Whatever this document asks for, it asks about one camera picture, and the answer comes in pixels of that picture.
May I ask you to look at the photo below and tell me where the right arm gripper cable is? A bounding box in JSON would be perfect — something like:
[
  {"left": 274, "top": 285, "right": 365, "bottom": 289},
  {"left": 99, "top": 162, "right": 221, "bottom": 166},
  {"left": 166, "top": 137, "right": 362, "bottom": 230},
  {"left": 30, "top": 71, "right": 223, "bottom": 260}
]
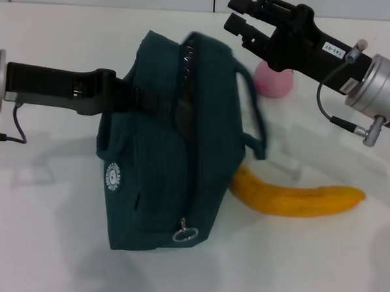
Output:
[{"left": 314, "top": 36, "right": 389, "bottom": 149}]

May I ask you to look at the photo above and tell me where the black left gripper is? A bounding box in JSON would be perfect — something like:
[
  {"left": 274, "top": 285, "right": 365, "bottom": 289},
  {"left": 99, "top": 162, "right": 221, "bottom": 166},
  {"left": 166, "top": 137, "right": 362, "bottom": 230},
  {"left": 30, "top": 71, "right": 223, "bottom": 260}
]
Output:
[{"left": 4, "top": 61, "right": 160, "bottom": 120}]

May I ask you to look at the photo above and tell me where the pink peach toy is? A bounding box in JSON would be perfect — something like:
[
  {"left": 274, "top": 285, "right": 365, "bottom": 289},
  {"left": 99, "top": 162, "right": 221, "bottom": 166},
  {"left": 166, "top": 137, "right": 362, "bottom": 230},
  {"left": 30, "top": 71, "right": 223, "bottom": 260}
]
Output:
[{"left": 252, "top": 62, "right": 295, "bottom": 100}]

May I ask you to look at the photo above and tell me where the yellow banana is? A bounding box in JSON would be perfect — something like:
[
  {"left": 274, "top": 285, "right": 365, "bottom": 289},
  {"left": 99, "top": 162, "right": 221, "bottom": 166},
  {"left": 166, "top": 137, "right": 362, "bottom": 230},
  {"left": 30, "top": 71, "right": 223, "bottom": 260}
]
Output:
[{"left": 227, "top": 163, "right": 368, "bottom": 222}]

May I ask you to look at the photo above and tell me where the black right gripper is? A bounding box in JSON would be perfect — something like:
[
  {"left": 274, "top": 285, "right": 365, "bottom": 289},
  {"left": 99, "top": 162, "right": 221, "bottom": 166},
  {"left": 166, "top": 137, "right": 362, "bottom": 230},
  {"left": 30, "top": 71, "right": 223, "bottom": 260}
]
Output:
[{"left": 220, "top": 0, "right": 376, "bottom": 97}]

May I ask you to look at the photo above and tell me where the dark teal insulated lunch bag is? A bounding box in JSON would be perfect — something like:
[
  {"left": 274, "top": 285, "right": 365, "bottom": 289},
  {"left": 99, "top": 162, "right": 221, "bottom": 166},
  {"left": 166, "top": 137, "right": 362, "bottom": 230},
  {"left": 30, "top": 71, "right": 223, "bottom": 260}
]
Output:
[{"left": 91, "top": 26, "right": 274, "bottom": 259}]

